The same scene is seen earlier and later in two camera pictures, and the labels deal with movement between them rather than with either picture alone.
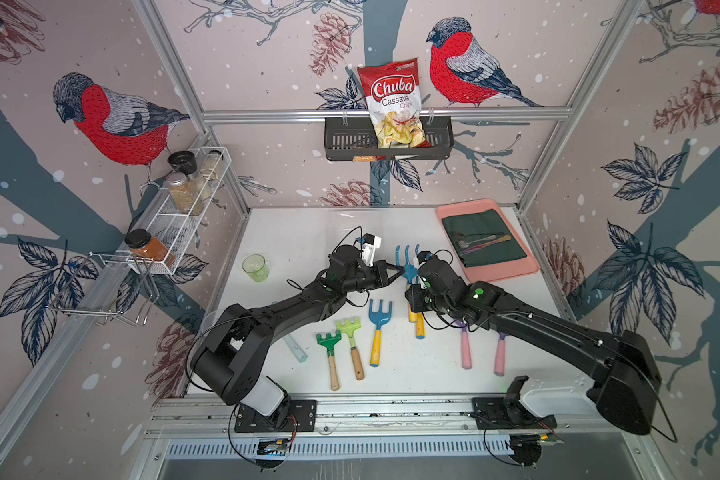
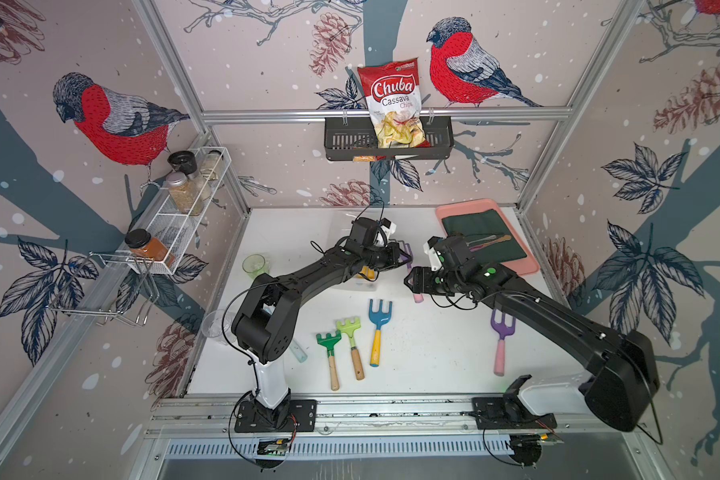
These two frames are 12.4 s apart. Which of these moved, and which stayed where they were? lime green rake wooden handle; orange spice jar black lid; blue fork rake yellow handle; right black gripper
Moved: right black gripper
Stayed: lime green rake wooden handle; orange spice jar black lid; blue fork rake yellow handle
